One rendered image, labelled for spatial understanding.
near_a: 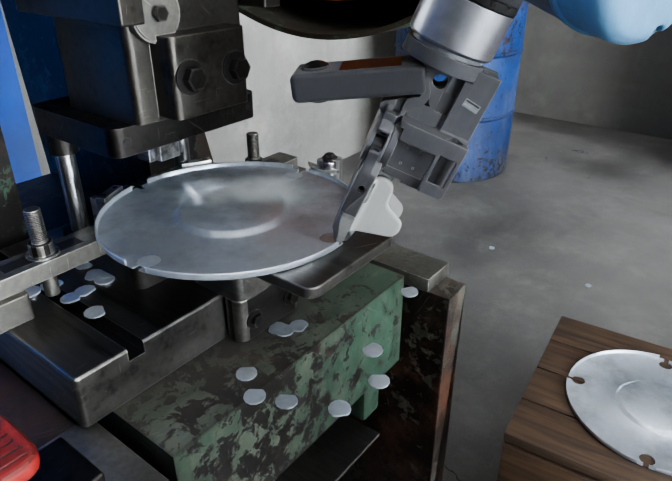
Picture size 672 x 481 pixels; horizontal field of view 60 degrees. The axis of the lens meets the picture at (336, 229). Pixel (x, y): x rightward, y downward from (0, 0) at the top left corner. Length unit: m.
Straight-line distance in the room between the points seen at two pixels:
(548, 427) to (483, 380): 0.62
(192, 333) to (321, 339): 0.15
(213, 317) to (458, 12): 0.40
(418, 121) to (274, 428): 0.37
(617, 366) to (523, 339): 0.64
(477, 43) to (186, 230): 0.34
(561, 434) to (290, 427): 0.50
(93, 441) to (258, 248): 0.23
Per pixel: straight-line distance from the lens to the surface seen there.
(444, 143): 0.51
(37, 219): 0.68
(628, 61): 3.84
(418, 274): 0.82
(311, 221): 0.64
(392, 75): 0.50
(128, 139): 0.63
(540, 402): 1.09
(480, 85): 0.51
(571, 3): 0.40
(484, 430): 1.52
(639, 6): 0.40
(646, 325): 2.03
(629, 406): 1.13
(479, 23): 0.49
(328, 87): 0.51
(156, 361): 0.64
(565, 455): 1.02
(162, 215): 0.68
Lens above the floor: 1.06
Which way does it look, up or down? 27 degrees down
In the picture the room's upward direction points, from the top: straight up
